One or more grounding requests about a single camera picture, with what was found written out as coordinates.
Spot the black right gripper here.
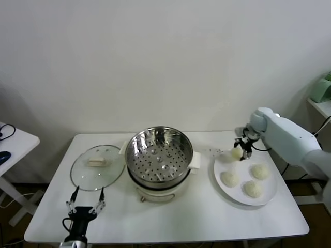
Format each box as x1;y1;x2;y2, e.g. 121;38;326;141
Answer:
234;129;259;161

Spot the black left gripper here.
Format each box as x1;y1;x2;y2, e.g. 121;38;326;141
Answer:
66;186;106;240

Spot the white steamed baozi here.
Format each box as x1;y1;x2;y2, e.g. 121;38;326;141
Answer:
231;147;245;160
220;170;240;188
242;180;264;199
249;164;272;180

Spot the perforated stainless steel steamer basket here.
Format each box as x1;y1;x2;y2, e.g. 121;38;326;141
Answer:
125;126;194;183

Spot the round glass pot lid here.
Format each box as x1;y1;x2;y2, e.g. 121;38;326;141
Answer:
70;144;126;192

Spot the large white plate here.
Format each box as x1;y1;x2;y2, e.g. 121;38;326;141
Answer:
213;149;278;207

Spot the white electric cooking pot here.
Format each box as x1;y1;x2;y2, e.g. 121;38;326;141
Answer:
118;141;202;204

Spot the white side table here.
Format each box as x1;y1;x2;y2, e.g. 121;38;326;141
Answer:
0;121;44;228

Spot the dark blue object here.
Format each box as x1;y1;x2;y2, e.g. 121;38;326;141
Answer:
0;151;12;166

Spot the pale green appliance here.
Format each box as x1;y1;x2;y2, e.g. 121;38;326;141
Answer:
309;73;331;103

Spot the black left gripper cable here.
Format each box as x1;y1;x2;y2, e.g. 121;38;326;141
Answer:
62;217;74;234

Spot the black power cable with adapter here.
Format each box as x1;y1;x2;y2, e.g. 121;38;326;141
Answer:
281;117;331;180

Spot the white floor cable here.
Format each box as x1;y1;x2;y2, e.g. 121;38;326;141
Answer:
0;193;34;209

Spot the black cable loop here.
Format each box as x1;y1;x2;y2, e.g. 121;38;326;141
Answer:
0;123;16;142

